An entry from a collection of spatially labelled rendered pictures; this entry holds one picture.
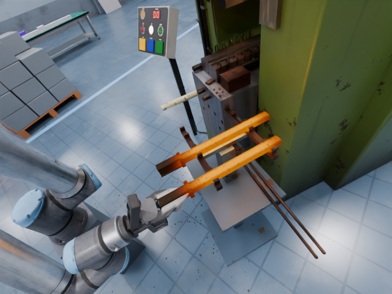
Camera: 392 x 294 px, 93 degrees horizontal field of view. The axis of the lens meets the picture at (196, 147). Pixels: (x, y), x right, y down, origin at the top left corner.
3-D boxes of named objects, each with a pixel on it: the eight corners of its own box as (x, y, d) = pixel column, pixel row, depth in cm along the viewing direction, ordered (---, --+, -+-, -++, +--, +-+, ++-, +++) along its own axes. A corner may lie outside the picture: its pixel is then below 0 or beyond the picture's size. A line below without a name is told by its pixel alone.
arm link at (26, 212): (38, 220, 93) (3, 206, 80) (69, 195, 99) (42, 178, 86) (44, 242, 84) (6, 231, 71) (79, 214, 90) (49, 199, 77)
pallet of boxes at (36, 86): (61, 91, 366) (8, 31, 286) (81, 96, 333) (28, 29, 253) (7, 129, 314) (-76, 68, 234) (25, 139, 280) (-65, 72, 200)
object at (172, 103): (163, 112, 146) (161, 107, 142) (161, 109, 150) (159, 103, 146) (213, 90, 151) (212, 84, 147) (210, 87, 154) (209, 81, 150)
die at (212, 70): (217, 83, 98) (215, 67, 92) (202, 69, 111) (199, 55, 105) (286, 53, 102) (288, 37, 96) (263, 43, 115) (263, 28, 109)
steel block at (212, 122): (228, 157, 121) (220, 101, 88) (204, 123, 146) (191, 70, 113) (301, 122, 126) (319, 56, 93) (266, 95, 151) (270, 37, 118)
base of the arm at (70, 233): (61, 254, 90) (44, 249, 82) (47, 230, 100) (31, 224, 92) (94, 220, 97) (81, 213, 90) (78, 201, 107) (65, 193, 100)
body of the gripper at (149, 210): (163, 204, 63) (130, 222, 62) (153, 192, 57) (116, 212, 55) (171, 224, 58) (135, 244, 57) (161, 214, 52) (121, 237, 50)
